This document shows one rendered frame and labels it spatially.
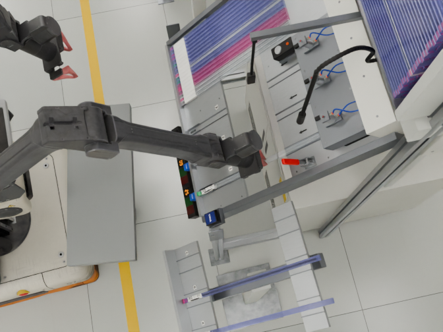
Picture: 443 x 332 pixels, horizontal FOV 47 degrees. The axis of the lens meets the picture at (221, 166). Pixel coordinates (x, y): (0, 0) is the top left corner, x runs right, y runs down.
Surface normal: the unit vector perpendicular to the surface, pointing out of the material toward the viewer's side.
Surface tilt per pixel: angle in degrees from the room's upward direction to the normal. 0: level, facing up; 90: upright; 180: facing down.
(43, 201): 0
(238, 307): 0
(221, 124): 45
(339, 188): 0
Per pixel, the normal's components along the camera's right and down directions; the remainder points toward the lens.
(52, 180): -0.02, -0.30
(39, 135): -0.64, -0.09
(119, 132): 0.74, -0.39
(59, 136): 0.43, -0.40
